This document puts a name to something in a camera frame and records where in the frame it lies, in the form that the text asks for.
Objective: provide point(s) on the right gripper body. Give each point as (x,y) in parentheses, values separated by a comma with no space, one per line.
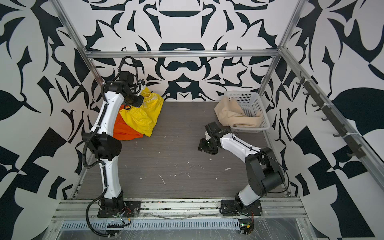
(208,146)

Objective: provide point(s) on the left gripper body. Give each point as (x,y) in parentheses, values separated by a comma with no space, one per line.
(135,100)

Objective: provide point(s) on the yellow shorts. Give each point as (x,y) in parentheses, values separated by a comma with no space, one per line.
(144,119)

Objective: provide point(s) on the orange shorts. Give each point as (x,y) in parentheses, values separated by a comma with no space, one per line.
(124,132)

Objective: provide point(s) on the beige shorts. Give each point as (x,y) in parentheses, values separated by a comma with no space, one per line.
(230,114)

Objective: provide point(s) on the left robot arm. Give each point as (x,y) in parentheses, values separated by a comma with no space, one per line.
(101,148)

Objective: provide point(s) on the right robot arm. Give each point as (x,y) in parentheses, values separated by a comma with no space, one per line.
(264,173)

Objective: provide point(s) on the white laundry basket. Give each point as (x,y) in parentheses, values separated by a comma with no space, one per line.
(251,104)

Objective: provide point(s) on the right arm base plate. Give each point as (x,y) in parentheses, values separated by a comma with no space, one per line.
(236,208)

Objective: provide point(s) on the aluminium cage frame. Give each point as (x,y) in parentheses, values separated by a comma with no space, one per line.
(372,161)

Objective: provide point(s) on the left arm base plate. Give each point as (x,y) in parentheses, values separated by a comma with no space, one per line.
(126,209)

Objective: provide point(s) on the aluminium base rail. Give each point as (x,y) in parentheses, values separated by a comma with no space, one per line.
(170,209)

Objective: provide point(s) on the white slotted cable duct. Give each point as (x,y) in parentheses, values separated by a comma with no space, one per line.
(186,224)

